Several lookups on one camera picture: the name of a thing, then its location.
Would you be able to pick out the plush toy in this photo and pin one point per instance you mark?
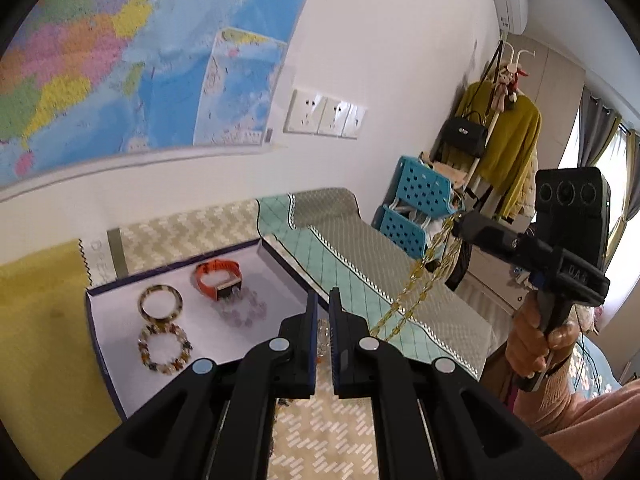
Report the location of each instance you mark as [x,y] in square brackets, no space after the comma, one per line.
[505,87]

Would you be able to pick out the white wall socket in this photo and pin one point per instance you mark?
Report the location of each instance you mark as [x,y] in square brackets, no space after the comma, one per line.
[355,121]
[304,111]
[334,117]

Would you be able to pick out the floral light blue bedsheet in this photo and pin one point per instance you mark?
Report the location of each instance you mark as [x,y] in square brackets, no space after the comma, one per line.
[607,365]

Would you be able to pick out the grey curtain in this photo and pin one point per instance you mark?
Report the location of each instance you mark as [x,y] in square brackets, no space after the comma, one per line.
[597,125]

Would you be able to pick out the white coat rack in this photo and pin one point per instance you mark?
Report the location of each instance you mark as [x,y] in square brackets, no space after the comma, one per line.
[522,55]

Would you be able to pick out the blue perforated plastic basket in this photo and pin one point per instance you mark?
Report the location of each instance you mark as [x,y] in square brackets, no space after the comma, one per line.
[422,187]
[400,230]

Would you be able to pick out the colourful wall map poster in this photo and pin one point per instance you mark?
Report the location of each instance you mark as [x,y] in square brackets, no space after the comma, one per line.
[125,60]

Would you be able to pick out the yellow cloth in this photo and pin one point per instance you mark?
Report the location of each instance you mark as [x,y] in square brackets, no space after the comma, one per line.
[45,360]

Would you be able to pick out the yellow green curtain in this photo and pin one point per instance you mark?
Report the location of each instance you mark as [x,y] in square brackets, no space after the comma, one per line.
[627,200]

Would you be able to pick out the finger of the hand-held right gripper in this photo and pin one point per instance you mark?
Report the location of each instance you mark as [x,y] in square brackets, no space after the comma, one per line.
[485,232]

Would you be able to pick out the tortoiseshell bangle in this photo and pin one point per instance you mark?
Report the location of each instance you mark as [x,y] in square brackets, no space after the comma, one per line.
[143,310]

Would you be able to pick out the patterned beige green blanket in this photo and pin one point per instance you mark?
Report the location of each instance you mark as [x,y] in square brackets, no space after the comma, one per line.
[350,240]

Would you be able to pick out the person's right forearm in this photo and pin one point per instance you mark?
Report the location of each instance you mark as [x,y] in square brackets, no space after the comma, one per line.
[590,435]

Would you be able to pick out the yellow sweater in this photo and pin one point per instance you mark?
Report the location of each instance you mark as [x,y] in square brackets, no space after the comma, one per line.
[515,150]

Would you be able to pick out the orange smart watch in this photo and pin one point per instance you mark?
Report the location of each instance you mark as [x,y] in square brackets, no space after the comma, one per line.
[205,280]

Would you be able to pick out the black handbag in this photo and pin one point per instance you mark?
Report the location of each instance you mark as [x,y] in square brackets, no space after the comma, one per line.
[465,137]

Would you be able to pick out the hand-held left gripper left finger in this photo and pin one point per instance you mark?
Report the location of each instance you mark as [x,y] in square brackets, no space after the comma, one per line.
[312,345]

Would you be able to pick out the person's right hand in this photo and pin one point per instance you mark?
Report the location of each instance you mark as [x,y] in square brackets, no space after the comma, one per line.
[522,340]

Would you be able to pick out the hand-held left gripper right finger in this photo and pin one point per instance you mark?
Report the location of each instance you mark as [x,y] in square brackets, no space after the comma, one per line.
[335,345]

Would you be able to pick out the dark blue cardboard box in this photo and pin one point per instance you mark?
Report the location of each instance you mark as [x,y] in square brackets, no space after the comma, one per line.
[125,320]

